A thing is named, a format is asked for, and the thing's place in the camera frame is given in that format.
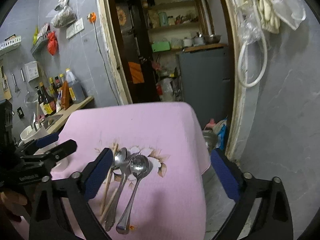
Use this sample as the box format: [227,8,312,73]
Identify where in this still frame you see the clear plastic bag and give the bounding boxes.
[237,15,262,45]

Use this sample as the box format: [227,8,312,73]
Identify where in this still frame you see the white wall basket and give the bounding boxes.
[0,35,22,55]

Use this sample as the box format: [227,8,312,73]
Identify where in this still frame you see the cream door frame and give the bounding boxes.
[96,0,260,160]

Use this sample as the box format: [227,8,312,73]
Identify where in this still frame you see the pantry shelf unit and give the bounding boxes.
[139,0,208,55]

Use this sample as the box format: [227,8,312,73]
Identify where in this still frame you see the orange cloth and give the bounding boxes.
[128,61,145,84]

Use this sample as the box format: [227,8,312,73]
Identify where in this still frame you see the metal strainer ladle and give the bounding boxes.
[20,69,38,103]

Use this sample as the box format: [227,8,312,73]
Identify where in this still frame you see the large dark sauce bottle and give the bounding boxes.
[40,82,56,115]

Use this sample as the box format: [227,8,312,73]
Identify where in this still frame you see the person's left hand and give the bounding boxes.
[0,189,28,222]

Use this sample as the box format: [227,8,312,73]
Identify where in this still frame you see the pink floral tablecloth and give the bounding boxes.
[15,101,213,240]

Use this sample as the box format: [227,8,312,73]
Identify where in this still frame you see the white wall box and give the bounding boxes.
[24,61,39,82]

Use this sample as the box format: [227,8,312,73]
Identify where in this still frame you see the white hose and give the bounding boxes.
[237,0,268,88]

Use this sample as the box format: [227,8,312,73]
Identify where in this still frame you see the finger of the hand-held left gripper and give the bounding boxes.
[17,132,60,155]
[37,139,77,172]

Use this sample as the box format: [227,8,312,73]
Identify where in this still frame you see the yellow cap sauce bottle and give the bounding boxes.
[49,77,58,98]

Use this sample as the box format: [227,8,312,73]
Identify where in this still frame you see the metal peeler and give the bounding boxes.
[12,73,20,94]

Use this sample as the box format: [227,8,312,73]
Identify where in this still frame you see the large cooking oil jug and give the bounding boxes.
[65,68,86,104]

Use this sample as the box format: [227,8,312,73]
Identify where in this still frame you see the wooden knife holder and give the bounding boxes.
[0,66,12,100]

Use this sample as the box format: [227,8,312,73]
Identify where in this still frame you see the white power cable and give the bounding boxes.
[92,21,121,105]

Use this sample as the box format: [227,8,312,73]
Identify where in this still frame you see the large round metal spoon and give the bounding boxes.
[116,154,150,235]

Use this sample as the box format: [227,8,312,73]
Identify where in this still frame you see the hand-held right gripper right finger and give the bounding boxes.
[210,148,293,240]

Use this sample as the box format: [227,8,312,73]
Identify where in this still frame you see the white plastic utensil holder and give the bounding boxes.
[20,124,69,172]

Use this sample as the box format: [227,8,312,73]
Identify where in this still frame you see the wooden cutting board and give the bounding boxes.
[184,43,228,53]

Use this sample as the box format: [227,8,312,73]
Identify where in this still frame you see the white wall socket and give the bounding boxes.
[74,17,84,33]

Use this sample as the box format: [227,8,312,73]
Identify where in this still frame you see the red snack packet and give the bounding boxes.
[37,22,50,42]

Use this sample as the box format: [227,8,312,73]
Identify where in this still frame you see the dark wooden door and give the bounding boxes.
[113,0,160,103]

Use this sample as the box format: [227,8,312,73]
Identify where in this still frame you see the beige kitchen counter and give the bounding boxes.
[46,95,94,134]

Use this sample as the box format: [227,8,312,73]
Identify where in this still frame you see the grey cabinet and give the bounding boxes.
[176,44,235,130]

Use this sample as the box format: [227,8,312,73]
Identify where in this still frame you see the steel mixing bowl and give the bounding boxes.
[204,34,222,44]

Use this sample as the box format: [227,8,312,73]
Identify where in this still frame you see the clear bag of dried goods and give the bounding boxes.
[51,0,77,28]

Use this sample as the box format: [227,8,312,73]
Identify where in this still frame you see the white mesh bag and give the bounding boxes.
[271,0,307,30]

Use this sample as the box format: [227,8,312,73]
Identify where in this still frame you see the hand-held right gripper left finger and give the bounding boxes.
[29,148,113,240]

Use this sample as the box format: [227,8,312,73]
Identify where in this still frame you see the green box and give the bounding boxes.
[151,41,171,53]

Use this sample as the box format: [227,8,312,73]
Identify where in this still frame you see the grey wall shelf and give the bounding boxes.
[31,34,50,55]

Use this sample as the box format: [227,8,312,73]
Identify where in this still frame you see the steel kitchen sink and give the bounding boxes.
[41,114,63,128]

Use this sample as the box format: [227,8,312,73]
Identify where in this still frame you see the cream rubber gloves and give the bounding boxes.
[239,0,282,34]

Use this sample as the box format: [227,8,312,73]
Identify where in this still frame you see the dark pump bottle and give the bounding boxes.
[37,86,46,116]

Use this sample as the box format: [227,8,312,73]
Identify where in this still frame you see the steel cooking pot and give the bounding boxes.
[192,34,205,47]

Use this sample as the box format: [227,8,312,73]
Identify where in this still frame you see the orange seasoning packet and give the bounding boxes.
[61,81,71,110]

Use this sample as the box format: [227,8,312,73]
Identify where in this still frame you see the red plastic bag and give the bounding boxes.
[47,31,58,56]

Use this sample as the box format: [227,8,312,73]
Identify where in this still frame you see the blue bag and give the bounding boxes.
[204,117,228,153]

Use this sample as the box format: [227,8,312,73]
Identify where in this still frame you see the white plastic bag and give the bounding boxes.
[156,77,175,102]

